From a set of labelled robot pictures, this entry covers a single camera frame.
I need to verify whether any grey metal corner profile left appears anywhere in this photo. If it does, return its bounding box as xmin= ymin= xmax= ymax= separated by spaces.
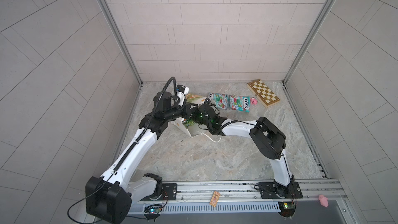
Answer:
xmin=85 ymin=0 xmax=143 ymax=85

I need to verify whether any white paper shopping bag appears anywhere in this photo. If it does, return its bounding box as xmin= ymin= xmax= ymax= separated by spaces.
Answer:
xmin=172 ymin=93 xmax=221 ymax=143

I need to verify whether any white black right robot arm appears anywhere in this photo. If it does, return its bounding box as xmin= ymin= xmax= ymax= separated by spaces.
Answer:
xmin=191 ymin=103 xmax=299 ymax=199

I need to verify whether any teal pink blossom candy bag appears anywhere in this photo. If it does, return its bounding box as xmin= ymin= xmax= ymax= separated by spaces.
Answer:
xmin=208 ymin=92 xmax=230 ymax=110

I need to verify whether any dark green candy bag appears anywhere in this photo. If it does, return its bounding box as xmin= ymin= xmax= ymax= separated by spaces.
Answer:
xmin=182 ymin=119 xmax=195 ymax=128

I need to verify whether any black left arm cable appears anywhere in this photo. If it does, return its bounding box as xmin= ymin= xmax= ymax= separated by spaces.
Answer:
xmin=66 ymin=76 xmax=177 ymax=224

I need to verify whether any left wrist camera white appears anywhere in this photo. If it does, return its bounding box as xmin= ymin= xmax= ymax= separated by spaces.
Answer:
xmin=176 ymin=85 xmax=189 ymax=107

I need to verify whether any small pink toy on table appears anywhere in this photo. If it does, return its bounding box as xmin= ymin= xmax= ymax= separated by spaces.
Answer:
xmin=250 ymin=97 xmax=258 ymax=105

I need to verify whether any teal Fox's candy bag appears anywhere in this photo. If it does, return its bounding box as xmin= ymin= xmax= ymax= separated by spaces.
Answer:
xmin=229 ymin=95 xmax=250 ymax=112

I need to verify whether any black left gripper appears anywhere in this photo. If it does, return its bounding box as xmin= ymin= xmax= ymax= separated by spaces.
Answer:
xmin=162 ymin=102 xmax=198 ymax=122

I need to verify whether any grey metal corner profile right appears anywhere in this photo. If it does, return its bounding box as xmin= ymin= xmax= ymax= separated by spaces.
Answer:
xmin=282 ymin=0 xmax=350 ymax=83

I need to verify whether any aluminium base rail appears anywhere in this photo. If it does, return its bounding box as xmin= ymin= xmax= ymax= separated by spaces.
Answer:
xmin=130 ymin=178 xmax=347 ymax=205

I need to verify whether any left electronics board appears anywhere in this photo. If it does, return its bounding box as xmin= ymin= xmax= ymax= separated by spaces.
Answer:
xmin=144 ymin=204 xmax=163 ymax=215

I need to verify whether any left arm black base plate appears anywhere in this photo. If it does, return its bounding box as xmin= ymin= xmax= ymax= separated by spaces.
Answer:
xmin=142 ymin=183 xmax=178 ymax=201

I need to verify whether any grey metal corner profile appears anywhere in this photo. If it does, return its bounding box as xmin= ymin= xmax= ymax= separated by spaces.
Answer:
xmin=85 ymin=0 xmax=143 ymax=85
xmin=282 ymin=0 xmax=350 ymax=83

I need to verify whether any small wooden tag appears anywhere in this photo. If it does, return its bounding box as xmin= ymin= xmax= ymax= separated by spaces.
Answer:
xmin=209 ymin=191 xmax=220 ymax=207

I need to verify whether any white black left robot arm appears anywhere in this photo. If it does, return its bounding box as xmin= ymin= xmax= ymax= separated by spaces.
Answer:
xmin=85 ymin=85 xmax=194 ymax=224

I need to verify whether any right electronics board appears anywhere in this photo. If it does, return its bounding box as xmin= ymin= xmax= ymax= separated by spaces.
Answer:
xmin=278 ymin=202 xmax=296 ymax=218

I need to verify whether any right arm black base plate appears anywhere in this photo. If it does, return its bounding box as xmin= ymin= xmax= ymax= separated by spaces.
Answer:
xmin=254 ymin=181 xmax=303 ymax=199

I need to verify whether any electronics board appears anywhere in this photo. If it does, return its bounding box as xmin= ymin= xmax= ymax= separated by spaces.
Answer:
xmin=144 ymin=204 xmax=163 ymax=215
xmin=278 ymin=202 xmax=296 ymax=218

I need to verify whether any wooden chessboard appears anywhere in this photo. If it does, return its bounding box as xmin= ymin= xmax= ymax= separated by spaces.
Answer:
xmin=247 ymin=79 xmax=280 ymax=107

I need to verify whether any pink toy on rail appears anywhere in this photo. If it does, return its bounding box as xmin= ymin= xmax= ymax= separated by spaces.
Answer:
xmin=318 ymin=195 xmax=329 ymax=208

